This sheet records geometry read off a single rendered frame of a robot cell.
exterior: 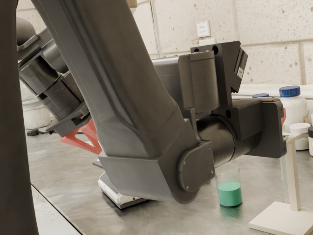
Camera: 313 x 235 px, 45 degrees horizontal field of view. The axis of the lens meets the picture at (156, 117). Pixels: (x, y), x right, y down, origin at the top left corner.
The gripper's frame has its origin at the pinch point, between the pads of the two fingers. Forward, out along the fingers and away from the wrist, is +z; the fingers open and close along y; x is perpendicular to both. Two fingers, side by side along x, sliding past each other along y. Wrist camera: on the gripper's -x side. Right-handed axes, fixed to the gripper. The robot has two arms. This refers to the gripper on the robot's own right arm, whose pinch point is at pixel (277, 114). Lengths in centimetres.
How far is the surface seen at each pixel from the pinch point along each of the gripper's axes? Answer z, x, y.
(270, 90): 48, 3, 28
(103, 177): -4.9, 12.7, 36.7
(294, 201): 2.6, 13.7, -0.1
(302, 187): 12.8, 15.6, 3.3
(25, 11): 97, -56, 254
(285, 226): -2.1, 15.4, -0.9
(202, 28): 58, -17, 56
